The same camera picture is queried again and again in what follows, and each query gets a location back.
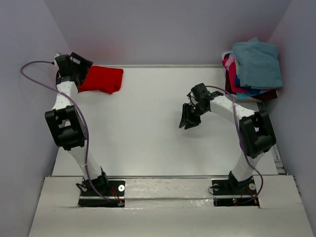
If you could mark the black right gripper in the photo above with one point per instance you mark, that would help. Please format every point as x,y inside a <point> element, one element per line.
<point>183,121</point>

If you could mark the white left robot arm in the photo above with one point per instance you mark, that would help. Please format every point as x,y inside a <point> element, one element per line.
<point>66,124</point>

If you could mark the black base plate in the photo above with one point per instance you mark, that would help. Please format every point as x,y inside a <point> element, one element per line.
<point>224,196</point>
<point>112,197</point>

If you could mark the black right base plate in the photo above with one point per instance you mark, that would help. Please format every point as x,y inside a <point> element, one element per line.
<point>224,196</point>

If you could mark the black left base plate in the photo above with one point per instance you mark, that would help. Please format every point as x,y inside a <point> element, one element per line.
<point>112,197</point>

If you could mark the pink t shirt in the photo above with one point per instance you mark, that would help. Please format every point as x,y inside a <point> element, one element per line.
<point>230,73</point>

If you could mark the dark maroon t shirt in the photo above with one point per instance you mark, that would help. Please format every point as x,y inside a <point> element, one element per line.
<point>266,96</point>

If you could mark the red t shirt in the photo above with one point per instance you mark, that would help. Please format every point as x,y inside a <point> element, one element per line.
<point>104,79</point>

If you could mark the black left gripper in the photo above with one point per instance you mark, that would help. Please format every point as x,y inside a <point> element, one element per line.
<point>84,65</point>

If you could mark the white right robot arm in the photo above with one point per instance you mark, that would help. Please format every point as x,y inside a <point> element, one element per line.
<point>254,129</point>

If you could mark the bright blue t shirt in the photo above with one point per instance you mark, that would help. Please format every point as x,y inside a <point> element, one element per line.
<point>245,92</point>

